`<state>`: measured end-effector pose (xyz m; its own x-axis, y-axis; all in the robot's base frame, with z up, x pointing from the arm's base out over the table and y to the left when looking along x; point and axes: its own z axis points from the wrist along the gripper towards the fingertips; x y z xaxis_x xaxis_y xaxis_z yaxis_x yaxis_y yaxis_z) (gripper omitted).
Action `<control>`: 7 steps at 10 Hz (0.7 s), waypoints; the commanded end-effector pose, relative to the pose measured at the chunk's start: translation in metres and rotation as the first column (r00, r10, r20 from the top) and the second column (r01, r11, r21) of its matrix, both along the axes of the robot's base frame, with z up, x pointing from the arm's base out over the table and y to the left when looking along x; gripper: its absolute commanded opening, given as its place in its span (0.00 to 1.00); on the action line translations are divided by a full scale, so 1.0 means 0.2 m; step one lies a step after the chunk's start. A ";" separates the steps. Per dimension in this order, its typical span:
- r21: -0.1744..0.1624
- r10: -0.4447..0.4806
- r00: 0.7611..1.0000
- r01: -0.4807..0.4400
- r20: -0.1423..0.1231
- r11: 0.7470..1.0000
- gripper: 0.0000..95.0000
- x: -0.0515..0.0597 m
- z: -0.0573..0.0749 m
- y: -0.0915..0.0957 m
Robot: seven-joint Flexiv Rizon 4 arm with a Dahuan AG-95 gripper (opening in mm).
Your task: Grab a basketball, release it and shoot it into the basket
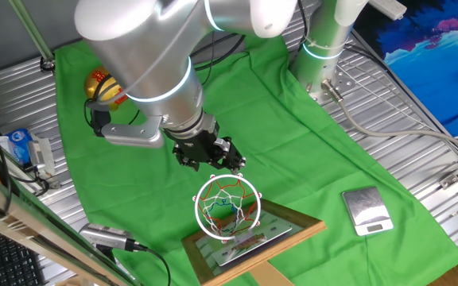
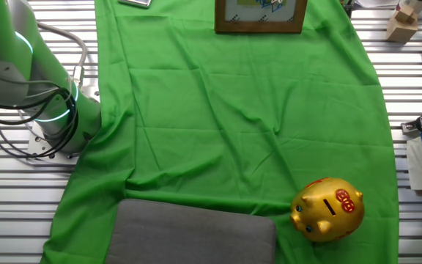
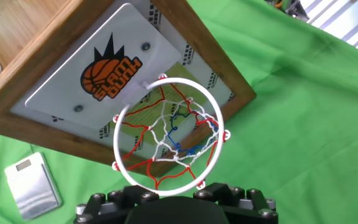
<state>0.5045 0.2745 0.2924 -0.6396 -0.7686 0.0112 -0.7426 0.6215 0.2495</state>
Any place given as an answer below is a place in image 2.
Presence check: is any green cloth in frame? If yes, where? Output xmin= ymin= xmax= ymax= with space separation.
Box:
xmin=40 ymin=0 xmax=401 ymax=264

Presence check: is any gray cushion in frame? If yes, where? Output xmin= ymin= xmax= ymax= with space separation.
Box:
xmin=104 ymin=198 xmax=278 ymax=264

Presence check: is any golden piggy bank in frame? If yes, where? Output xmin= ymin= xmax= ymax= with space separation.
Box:
xmin=289 ymin=177 xmax=366 ymax=243

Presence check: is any light wooden block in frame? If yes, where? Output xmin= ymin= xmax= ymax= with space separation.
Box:
xmin=385 ymin=3 xmax=420 ymax=44

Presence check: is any wooden picture frame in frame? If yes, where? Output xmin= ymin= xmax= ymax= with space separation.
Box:
xmin=213 ymin=0 xmax=309 ymax=34

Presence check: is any black base cable bundle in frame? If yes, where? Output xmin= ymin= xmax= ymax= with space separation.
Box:
xmin=0 ymin=87 xmax=80 ymax=159

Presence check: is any thick gray base cable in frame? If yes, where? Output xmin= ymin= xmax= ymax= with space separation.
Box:
xmin=37 ymin=22 xmax=89 ymax=91

